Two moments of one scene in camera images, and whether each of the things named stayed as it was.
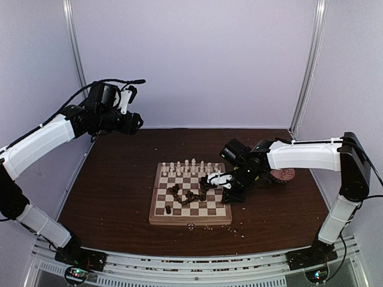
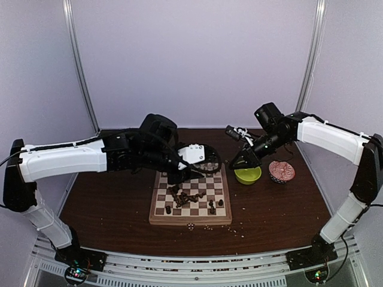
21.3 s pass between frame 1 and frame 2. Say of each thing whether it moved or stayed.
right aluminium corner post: stayed
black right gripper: moved
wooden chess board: stayed
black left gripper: moved
